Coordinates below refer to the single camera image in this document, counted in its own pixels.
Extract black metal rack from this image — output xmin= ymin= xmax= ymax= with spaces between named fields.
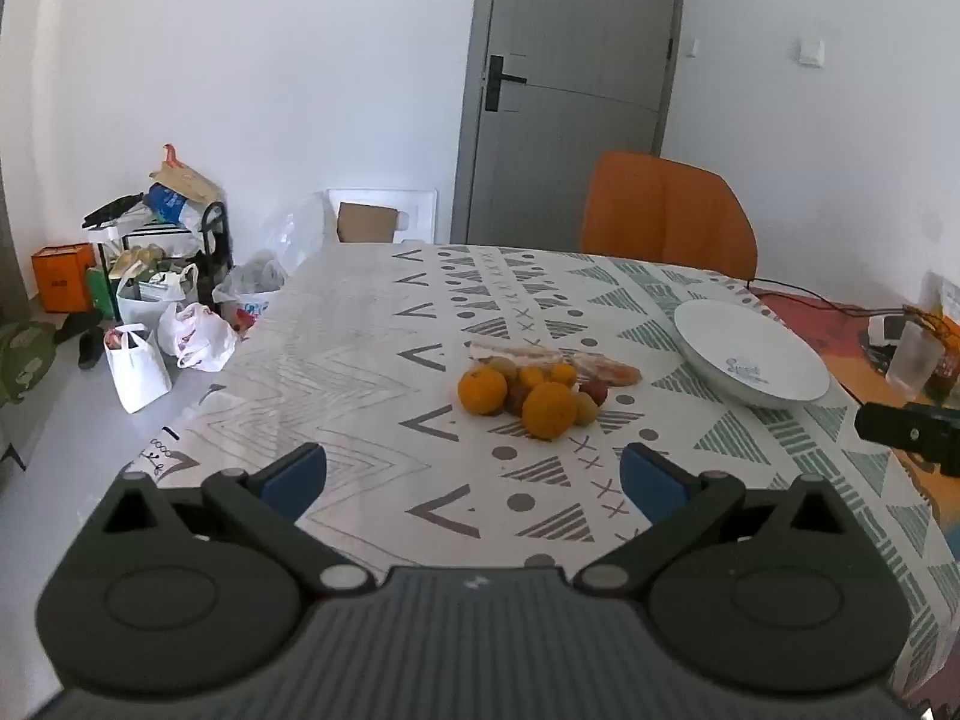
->
xmin=196 ymin=202 xmax=235 ymax=293

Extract brown paper bag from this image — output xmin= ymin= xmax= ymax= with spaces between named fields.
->
xmin=150 ymin=142 xmax=223 ymax=205

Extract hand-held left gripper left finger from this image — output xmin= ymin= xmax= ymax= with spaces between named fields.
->
xmin=97 ymin=442 xmax=376 ymax=597

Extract colourful table mat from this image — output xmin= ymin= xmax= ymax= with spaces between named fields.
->
xmin=757 ymin=291 xmax=960 ymax=518

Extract brown bottle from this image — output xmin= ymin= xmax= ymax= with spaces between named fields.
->
xmin=926 ymin=345 xmax=960 ymax=402

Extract white tote bag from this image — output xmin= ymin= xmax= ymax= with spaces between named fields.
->
xmin=116 ymin=264 xmax=200 ymax=325

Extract grey door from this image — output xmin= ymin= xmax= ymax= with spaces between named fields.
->
xmin=450 ymin=0 xmax=688 ymax=246

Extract white plastic bag blue print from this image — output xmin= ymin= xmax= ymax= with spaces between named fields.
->
xmin=214 ymin=259 xmax=290 ymax=325

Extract orange box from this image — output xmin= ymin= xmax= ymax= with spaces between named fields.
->
xmin=31 ymin=244 xmax=98 ymax=314

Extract clear plastic bag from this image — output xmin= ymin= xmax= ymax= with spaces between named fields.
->
xmin=259 ymin=199 xmax=329 ymax=271

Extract black door handle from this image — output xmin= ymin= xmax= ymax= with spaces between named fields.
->
xmin=486 ymin=55 xmax=527 ymax=112

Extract cardboard box with white foam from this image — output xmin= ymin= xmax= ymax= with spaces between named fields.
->
xmin=325 ymin=187 xmax=437 ymax=245

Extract black flat item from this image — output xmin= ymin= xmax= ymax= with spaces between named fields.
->
xmin=82 ymin=193 xmax=145 ymax=230

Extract white plastic bag red contents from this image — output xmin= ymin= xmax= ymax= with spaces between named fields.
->
xmin=156 ymin=302 xmax=239 ymax=372

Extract peeled pomelo piece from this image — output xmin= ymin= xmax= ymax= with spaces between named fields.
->
xmin=566 ymin=351 xmax=644 ymax=387
xmin=469 ymin=341 xmax=563 ymax=368

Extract large orange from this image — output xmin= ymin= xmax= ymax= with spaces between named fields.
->
xmin=522 ymin=382 xmax=579 ymax=441
xmin=457 ymin=366 xmax=509 ymax=416

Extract patterned tablecloth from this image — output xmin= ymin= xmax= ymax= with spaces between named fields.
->
xmin=124 ymin=242 xmax=960 ymax=700

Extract white plastic shopping bag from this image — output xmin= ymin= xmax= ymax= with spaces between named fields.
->
xmin=103 ymin=324 xmax=172 ymax=415

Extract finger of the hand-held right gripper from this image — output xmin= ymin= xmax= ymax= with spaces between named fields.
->
xmin=855 ymin=401 xmax=960 ymax=478

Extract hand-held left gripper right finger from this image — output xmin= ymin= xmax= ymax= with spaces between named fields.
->
xmin=574 ymin=442 xmax=852 ymax=598

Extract clear plastic cup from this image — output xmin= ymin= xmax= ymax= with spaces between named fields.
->
xmin=885 ymin=319 xmax=943 ymax=395

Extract white plate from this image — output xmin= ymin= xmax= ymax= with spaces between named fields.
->
xmin=673 ymin=300 xmax=831 ymax=411

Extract black cable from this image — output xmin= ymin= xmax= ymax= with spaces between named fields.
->
xmin=746 ymin=277 xmax=908 ymax=317

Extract orange chair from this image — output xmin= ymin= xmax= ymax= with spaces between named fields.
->
xmin=581 ymin=151 xmax=758 ymax=282

